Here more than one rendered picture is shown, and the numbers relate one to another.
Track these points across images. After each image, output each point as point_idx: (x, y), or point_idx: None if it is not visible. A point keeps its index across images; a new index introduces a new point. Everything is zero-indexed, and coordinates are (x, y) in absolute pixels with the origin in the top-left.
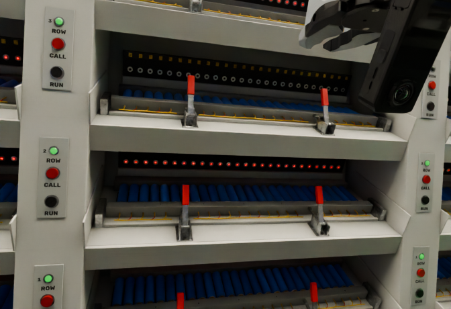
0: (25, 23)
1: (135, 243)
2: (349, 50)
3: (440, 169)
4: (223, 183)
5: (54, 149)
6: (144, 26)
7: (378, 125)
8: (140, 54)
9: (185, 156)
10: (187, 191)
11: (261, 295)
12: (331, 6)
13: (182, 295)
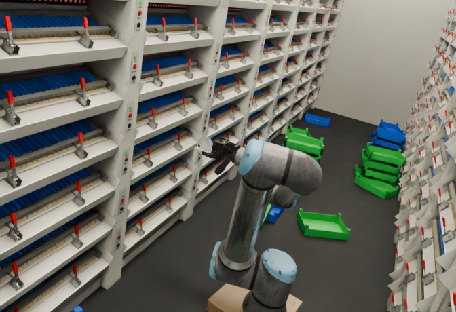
0: (118, 157)
1: (136, 209)
2: (188, 119)
3: None
4: None
5: (123, 192)
6: (142, 140)
7: (187, 134)
8: None
9: None
10: (145, 186)
11: (152, 207)
12: (212, 156)
13: (141, 218)
